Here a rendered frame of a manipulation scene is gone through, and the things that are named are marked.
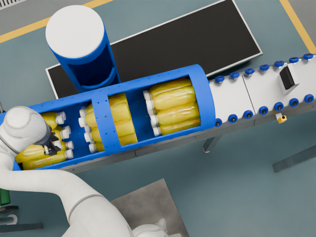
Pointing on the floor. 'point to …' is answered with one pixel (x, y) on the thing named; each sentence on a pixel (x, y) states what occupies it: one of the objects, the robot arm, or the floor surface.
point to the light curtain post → (296, 159)
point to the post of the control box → (5, 229)
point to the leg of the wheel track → (209, 144)
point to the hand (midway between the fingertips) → (54, 143)
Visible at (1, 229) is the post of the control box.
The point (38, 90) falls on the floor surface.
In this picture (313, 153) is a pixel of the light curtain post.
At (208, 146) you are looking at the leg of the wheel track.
